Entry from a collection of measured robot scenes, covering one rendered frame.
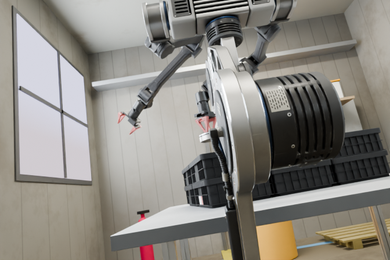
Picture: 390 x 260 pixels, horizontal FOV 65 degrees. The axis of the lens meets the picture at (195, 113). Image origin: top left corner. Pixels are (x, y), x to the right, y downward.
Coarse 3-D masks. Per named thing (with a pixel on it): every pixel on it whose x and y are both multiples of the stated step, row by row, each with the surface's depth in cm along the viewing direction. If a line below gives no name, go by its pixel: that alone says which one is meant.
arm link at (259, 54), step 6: (270, 30) 134; (276, 30) 134; (258, 36) 145; (270, 36) 135; (258, 42) 151; (264, 42) 146; (258, 48) 156; (264, 48) 156; (252, 54) 171; (258, 54) 163; (264, 54) 167; (246, 60) 173; (252, 60) 177; (258, 60) 170; (252, 66) 172; (258, 66) 175
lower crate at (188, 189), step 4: (184, 188) 201; (188, 188) 181; (192, 188) 166; (188, 192) 192; (192, 192) 172; (188, 196) 189; (192, 196) 174; (188, 200) 193; (192, 200) 174; (192, 204) 173
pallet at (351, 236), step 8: (360, 224) 360; (368, 224) 354; (320, 232) 353; (328, 232) 345; (336, 232) 338; (344, 232) 331; (352, 232) 324; (360, 232) 317; (368, 232) 312; (328, 240) 347; (336, 240) 328; (344, 240) 294; (352, 240) 294; (360, 240) 294; (352, 248) 297
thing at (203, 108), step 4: (200, 104) 144; (204, 104) 143; (208, 104) 145; (200, 108) 144; (204, 108) 143; (208, 108) 144; (200, 112) 141; (204, 112) 139; (212, 112) 145; (196, 116) 142; (204, 116) 144
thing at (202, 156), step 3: (204, 153) 131; (207, 153) 131; (210, 153) 131; (213, 153) 131; (198, 156) 134; (201, 156) 131; (204, 156) 130; (207, 156) 131; (210, 156) 131; (213, 156) 131; (216, 156) 131; (195, 159) 144; (198, 159) 134; (201, 159) 130; (192, 162) 154; (195, 162) 145; (189, 165) 165; (192, 165) 155
